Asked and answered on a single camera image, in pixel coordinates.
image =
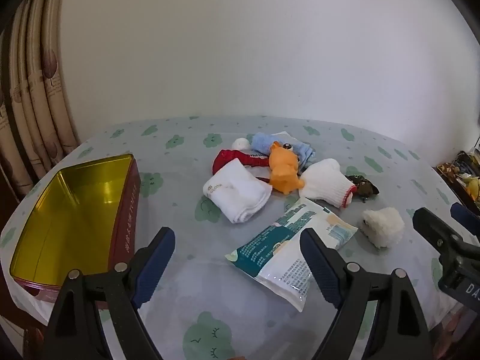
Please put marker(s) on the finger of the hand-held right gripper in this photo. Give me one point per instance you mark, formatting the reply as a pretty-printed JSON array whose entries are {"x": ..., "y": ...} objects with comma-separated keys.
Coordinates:
[
  {"x": 435, "y": 228},
  {"x": 465, "y": 215}
]

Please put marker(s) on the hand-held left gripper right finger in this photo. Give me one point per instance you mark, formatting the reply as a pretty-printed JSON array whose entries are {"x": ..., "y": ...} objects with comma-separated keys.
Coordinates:
[{"x": 318, "y": 262}]

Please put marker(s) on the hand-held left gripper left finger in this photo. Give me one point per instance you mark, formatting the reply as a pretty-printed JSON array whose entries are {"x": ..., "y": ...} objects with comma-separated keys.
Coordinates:
[{"x": 155, "y": 266}]

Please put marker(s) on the white fluffy plush toy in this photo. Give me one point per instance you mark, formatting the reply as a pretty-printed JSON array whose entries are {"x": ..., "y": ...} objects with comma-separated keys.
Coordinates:
[{"x": 384, "y": 227}]

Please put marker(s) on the red tin box gold inside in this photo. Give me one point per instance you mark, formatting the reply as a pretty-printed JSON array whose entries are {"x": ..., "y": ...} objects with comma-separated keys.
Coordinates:
[{"x": 67, "y": 217}]

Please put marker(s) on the blue terry towel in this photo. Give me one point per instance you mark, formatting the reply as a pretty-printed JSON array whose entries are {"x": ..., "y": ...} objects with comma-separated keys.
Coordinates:
[{"x": 266, "y": 144}]

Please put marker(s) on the yellow fruit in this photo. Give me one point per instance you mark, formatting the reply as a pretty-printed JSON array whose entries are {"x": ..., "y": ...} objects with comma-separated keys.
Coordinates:
[{"x": 474, "y": 188}]

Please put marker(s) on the teal white wet wipes pack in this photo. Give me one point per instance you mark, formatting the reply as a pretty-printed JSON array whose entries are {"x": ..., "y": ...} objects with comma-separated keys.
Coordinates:
[{"x": 277, "y": 247}]

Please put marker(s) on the cluttered dark side table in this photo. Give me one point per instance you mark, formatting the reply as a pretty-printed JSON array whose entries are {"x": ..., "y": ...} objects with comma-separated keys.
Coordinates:
[{"x": 455, "y": 172}]

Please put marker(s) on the white glove red trim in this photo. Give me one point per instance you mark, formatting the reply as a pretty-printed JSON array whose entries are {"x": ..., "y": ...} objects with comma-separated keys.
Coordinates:
[{"x": 324, "y": 182}]

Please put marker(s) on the grey bedsheet green cloud print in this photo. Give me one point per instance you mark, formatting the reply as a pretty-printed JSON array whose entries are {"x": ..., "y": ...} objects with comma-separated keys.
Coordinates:
[{"x": 180, "y": 180}]

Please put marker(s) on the orange plush toy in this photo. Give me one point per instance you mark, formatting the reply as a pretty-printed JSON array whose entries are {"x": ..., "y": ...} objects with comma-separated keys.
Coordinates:
[{"x": 283, "y": 170}]

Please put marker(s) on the folded white sock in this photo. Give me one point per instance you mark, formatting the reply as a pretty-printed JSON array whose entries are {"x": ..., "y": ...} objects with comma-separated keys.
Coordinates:
[{"x": 240, "y": 195}]

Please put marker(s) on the red cloth band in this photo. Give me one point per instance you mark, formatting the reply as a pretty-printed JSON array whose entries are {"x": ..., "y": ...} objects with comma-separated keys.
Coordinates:
[{"x": 225, "y": 159}]

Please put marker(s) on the white printed flat packet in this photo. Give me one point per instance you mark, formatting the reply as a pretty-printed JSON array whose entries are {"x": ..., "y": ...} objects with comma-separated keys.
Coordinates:
[{"x": 283, "y": 135}]

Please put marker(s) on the small white pompom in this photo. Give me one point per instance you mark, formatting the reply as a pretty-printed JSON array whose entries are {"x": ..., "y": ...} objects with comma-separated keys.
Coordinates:
[{"x": 240, "y": 144}]

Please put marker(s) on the beige patterned curtain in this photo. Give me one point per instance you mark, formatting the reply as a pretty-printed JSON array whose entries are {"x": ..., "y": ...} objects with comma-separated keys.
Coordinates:
[{"x": 37, "y": 93}]

